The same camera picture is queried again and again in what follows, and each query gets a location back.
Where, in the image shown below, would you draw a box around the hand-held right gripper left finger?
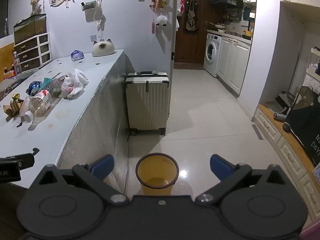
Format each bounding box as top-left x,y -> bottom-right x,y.
31,154 -> 130,205

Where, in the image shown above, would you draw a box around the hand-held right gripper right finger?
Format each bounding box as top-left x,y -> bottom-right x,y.
195,154 -> 292,205

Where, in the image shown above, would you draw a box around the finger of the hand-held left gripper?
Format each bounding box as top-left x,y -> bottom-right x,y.
0,149 -> 40,170

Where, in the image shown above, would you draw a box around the brown paper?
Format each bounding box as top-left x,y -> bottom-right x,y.
3,97 -> 24,117

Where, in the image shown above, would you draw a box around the yellow bin with brown rim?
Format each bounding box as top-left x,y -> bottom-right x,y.
136,152 -> 179,196

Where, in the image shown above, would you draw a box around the clear bottle with white cap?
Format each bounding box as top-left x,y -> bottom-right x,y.
19,90 -> 54,123

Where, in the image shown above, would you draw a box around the blue snack packet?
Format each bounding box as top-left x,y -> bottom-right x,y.
27,80 -> 42,96

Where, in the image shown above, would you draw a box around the plastic bottle with teal cap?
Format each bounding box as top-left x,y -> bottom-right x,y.
37,74 -> 69,99

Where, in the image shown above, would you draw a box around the white plastic bag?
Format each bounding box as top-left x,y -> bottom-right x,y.
61,69 -> 89,99

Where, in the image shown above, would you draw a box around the silver foil table cover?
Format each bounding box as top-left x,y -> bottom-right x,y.
56,51 -> 137,195

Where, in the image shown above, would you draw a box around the white platform drawers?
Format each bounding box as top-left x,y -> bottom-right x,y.
252,104 -> 320,220

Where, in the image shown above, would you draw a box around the lint roller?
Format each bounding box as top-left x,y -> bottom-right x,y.
273,109 -> 290,120

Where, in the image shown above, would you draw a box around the cream ribbed suitcase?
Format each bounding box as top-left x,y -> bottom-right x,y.
125,70 -> 171,137

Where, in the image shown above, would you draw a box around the black printed blanket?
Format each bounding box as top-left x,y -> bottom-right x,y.
282,102 -> 320,167

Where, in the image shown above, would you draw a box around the water bottle with red label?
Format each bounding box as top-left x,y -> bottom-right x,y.
12,52 -> 22,75

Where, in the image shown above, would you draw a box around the white kitchen base cabinets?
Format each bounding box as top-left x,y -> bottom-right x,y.
216,36 -> 252,98

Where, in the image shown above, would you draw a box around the wooden panel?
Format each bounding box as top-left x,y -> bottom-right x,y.
0,41 -> 15,82

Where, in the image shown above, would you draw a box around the white drawer unit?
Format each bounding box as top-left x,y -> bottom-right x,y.
14,33 -> 52,73

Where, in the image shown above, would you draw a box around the printed bear cushion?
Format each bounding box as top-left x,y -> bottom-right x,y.
291,86 -> 317,110

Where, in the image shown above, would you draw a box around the pink cloth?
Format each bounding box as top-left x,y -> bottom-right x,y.
299,220 -> 320,240

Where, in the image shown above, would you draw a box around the purple plastic bag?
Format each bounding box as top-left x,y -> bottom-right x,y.
70,50 -> 84,62

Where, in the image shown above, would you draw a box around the white washing machine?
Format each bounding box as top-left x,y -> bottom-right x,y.
203,32 -> 223,78

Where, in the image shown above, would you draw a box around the white pole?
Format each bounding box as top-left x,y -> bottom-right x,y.
285,41 -> 302,120

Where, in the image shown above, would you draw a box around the white cat-shaped lamp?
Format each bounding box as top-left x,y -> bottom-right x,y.
91,39 -> 115,57

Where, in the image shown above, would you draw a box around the dark wooden door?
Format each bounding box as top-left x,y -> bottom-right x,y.
174,0 -> 212,64

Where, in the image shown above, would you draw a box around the glass fish tank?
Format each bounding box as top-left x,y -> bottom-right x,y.
13,14 -> 47,45

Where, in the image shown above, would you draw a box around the white side shelf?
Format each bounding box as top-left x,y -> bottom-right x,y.
304,46 -> 320,80

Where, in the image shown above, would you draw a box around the hanging tote bag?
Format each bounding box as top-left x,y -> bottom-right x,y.
184,0 -> 199,33

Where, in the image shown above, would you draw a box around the dried flower bouquet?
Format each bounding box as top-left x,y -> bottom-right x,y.
30,0 -> 42,15

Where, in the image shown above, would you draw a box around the black range hood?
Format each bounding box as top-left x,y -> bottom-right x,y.
210,0 -> 244,8

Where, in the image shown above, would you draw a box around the red and white hanging bag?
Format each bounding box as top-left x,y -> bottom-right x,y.
176,0 -> 187,17

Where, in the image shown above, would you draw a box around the black cable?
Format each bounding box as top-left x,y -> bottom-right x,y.
124,130 -> 130,195

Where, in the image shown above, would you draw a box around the toy camera wall ornament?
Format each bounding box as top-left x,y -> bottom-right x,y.
80,1 -> 97,12

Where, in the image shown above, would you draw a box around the small wooden wall shelf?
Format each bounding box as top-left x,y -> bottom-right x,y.
150,0 -> 168,12

